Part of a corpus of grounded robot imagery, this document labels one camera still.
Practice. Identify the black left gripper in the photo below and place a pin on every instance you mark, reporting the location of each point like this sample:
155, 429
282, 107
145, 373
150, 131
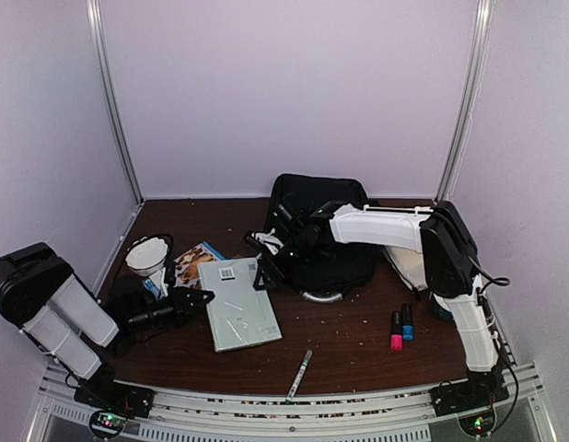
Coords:
181, 298

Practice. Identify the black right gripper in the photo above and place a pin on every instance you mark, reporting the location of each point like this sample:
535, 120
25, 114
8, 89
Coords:
276, 274

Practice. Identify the blue dog picture book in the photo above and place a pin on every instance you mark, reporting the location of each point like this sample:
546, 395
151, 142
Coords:
186, 271

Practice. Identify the grey plastic-wrapped book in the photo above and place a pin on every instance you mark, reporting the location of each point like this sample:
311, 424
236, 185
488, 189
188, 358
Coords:
240, 316

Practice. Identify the black student backpack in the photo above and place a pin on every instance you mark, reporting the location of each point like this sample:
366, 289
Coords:
342, 267

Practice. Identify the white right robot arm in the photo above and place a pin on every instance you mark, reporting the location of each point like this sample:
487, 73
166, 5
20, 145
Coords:
436, 234

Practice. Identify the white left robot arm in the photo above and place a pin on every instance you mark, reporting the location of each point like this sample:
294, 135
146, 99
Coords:
41, 294

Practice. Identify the thin green white pen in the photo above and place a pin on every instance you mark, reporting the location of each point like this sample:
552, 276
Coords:
289, 398

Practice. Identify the white plastic pouch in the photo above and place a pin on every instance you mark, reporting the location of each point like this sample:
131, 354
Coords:
409, 265

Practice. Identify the blue capped black highlighter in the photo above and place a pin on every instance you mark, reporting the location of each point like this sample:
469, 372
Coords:
407, 328

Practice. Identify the pink capped black highlighter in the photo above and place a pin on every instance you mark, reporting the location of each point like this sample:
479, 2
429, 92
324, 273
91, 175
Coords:
396, 339

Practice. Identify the blue white ceramic bowl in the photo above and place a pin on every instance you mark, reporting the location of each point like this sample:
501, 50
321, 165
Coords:
439, 309

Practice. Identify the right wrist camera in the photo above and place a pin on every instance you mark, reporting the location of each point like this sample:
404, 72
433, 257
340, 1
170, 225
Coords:
289, 209

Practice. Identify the left aluminium corner post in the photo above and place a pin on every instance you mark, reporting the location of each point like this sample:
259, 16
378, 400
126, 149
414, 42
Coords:
97, 31

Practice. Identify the aluminium corner post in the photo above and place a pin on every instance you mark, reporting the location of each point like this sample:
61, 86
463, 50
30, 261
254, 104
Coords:
473, 79
97, 31

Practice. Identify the right aluminium corner post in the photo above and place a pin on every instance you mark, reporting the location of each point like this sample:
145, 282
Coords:
473, 79

